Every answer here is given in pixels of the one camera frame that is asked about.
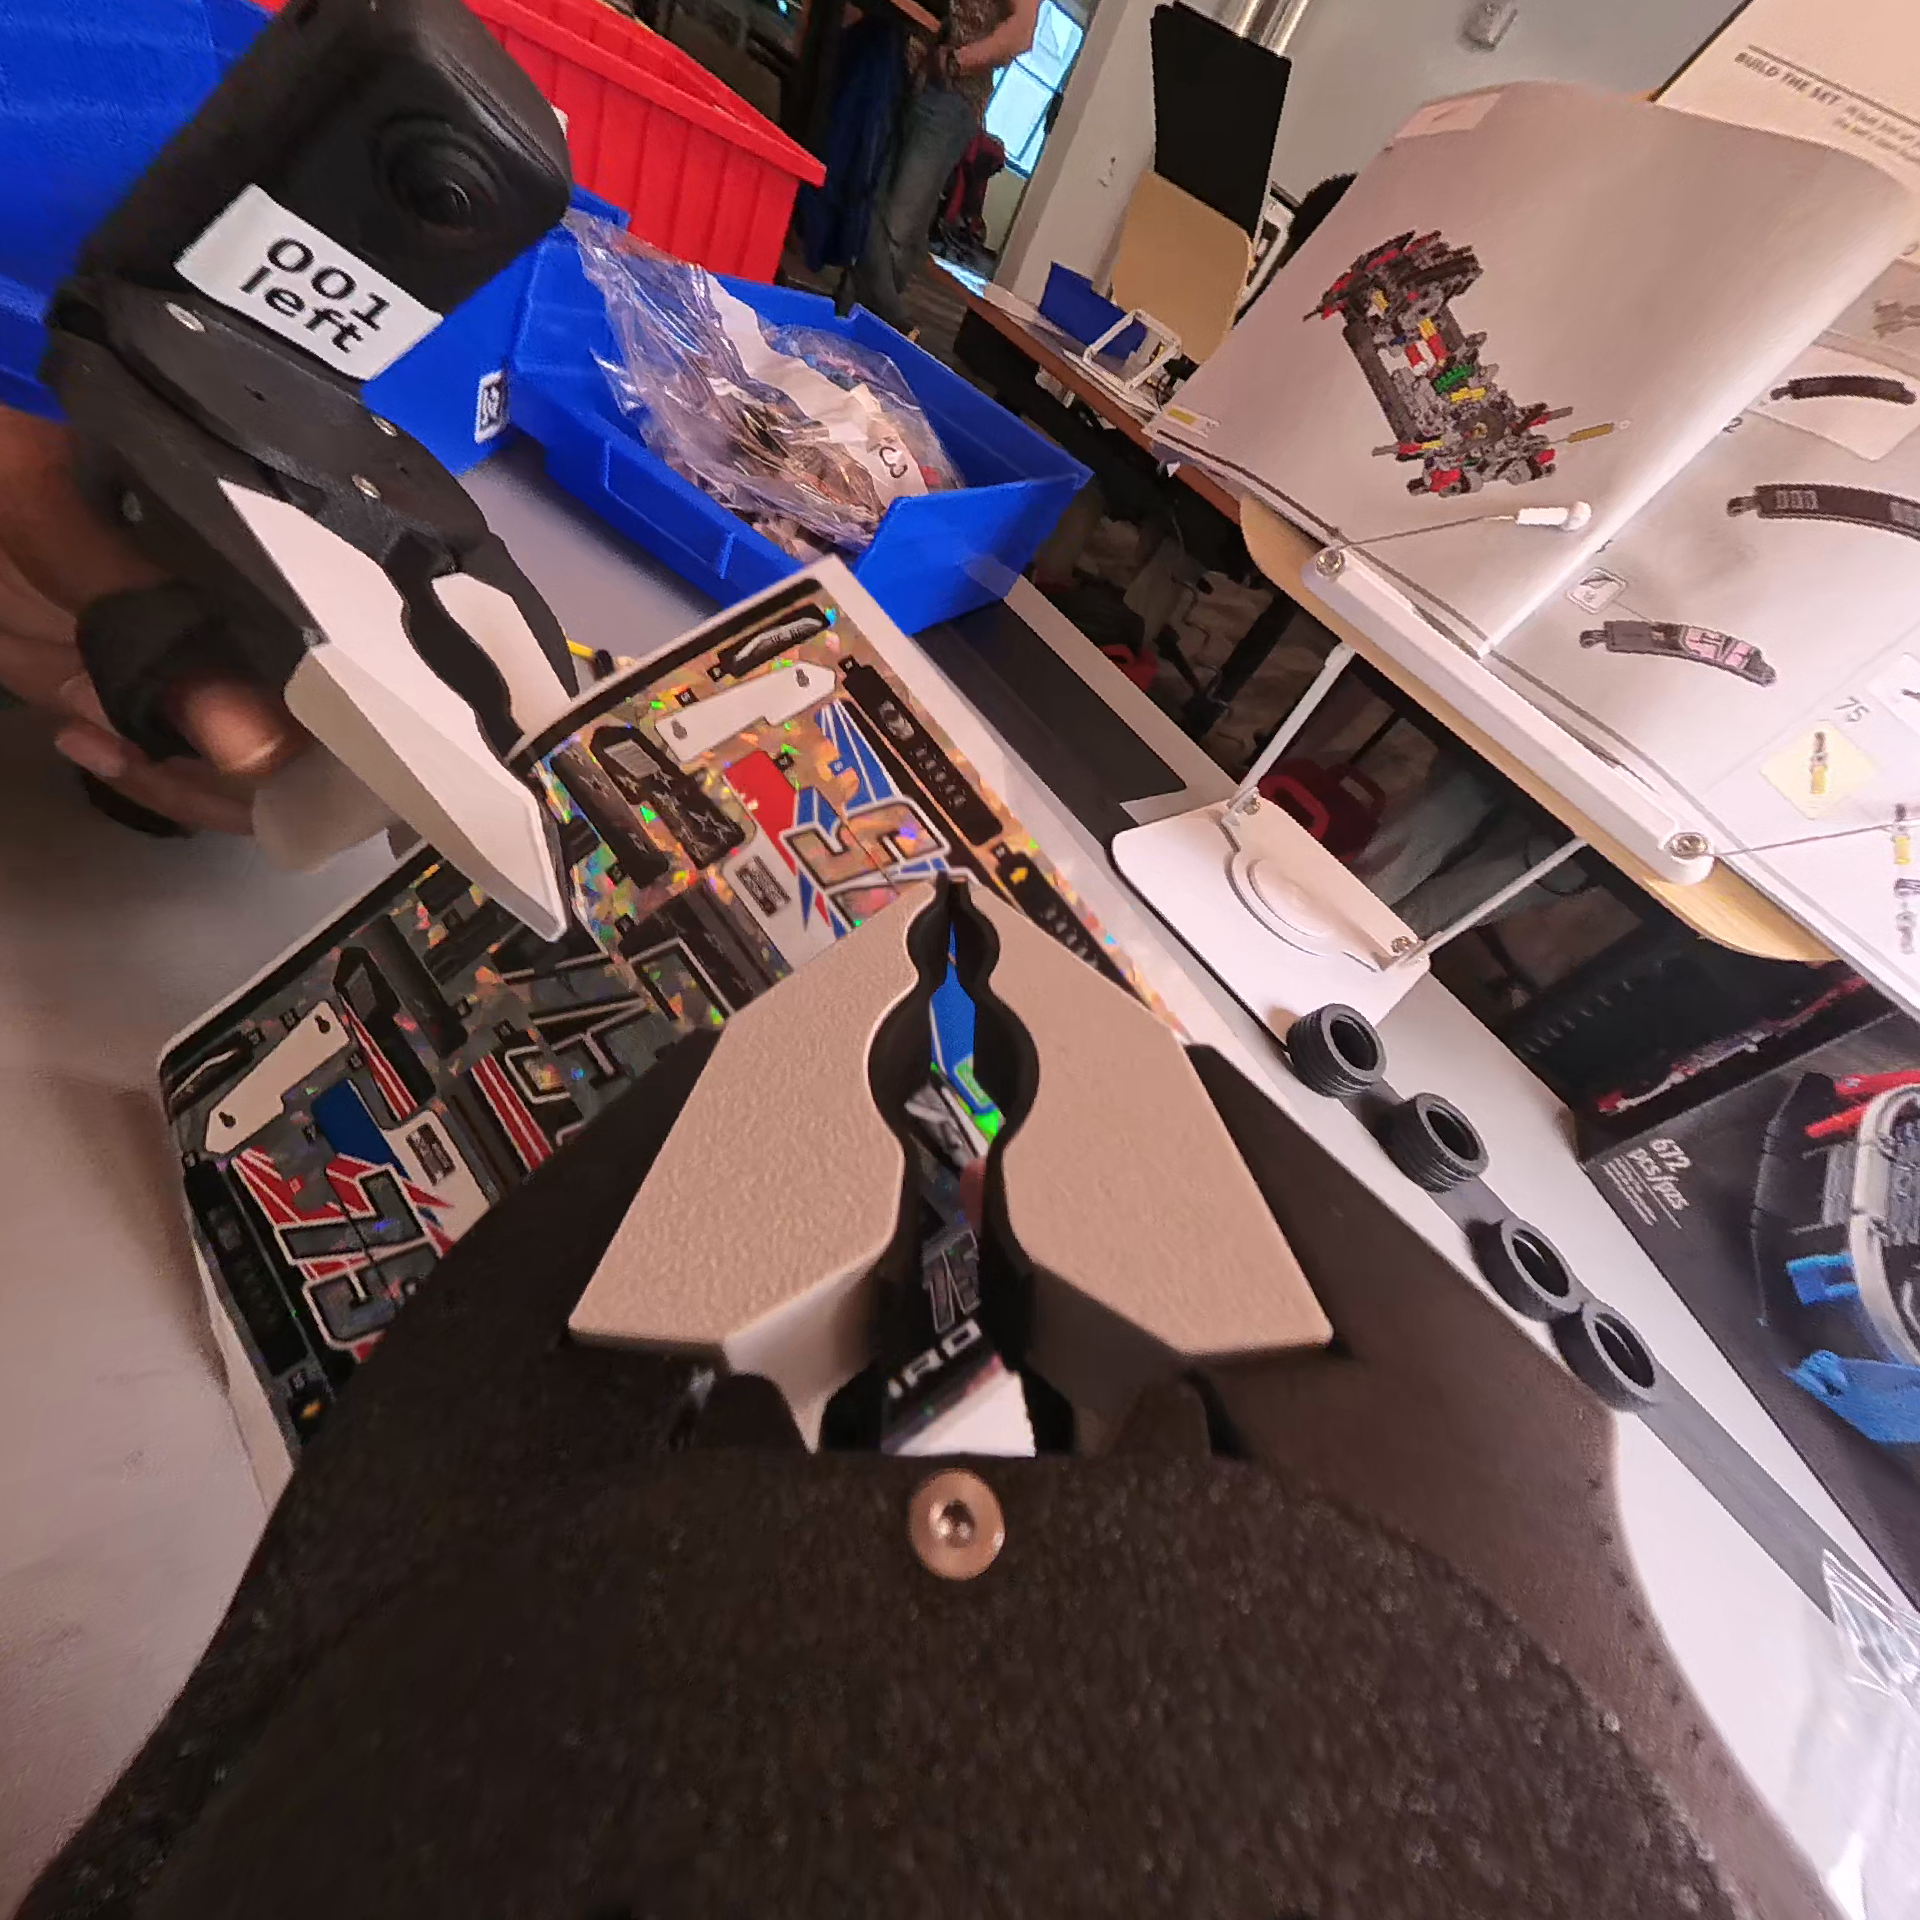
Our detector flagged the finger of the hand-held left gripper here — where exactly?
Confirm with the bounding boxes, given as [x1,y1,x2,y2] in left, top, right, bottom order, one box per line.
[219,477,571,941]
[435,569,584,750]

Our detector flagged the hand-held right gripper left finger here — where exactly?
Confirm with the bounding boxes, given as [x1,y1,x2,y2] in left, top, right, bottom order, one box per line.
[568,878,962,1453]

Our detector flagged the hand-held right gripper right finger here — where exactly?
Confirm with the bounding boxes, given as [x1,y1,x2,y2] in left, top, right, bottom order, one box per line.
[958,883,1338,1453]

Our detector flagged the holographic lego sticker sheet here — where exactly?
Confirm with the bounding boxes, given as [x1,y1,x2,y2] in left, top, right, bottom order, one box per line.
[157,556,1203,1465]

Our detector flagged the clear bags of lego parts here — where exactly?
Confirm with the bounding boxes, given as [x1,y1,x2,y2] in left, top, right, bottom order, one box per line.
[575,210,962,560]

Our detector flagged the black lego set box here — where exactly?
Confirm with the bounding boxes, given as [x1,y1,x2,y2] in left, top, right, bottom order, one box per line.
[1574,1005,1920,1630]

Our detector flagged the lego instruction booklet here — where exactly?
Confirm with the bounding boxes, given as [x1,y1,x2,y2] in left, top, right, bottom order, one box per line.
[1148,82,1920,1021]

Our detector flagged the person's left hand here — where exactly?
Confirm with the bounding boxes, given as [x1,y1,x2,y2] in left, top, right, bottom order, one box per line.
[0,404,317,838]

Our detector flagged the black rubber toy tire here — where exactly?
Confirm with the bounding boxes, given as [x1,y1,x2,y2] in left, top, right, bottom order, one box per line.
[1284,1001,1389,1099]
[1551,1302,1661,1414]
[1469,1218,1582,1326]
[1381,1093,1490,1195]

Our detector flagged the white book stand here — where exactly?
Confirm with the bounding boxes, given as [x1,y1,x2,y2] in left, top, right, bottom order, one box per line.
[1112,496,1840,1025]

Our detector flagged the red storage bin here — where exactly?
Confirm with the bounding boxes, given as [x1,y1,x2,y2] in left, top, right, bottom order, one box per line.
[463,0,827,289]

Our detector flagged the brown black cardboard box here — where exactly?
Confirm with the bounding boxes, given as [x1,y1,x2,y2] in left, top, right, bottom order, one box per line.
[1110,0,1295,361]

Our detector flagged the clear empty plastic bag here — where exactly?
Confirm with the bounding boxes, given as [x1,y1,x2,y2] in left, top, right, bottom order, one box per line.
[1818,1552,1920,1920]

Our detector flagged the printed paper sheet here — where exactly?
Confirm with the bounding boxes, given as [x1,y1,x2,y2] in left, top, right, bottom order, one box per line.
[1651,0,1920,154]

